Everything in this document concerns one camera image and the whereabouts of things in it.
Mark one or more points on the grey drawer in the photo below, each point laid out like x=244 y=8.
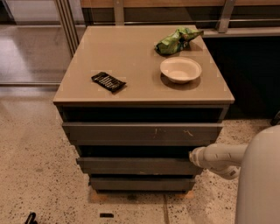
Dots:
x=138 y=166
x=142 y=184
x=141 y=134

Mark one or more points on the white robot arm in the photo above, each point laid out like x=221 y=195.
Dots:
x=256 y=166

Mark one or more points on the grey drawer cabinet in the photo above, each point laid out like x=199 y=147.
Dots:
x=127 y=53

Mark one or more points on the grey top drawer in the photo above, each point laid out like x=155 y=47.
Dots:
x=141 y=134

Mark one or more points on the grey bottom drawer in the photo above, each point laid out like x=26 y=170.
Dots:
x=142 y=184

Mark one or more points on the black snack packet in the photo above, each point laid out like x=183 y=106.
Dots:
x=107 y=81

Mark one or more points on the white paper bowl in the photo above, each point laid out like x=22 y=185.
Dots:
x=180 y=70

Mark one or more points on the green chip bag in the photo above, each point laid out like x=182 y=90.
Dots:
x=177 y=41

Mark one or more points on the black object right edge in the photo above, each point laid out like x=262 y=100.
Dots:
x=276 y=119

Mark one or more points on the black object bottom left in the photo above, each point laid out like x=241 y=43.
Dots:
x=31 y=219

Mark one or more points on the metal railing frame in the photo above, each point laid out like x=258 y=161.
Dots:
x=230 y=26

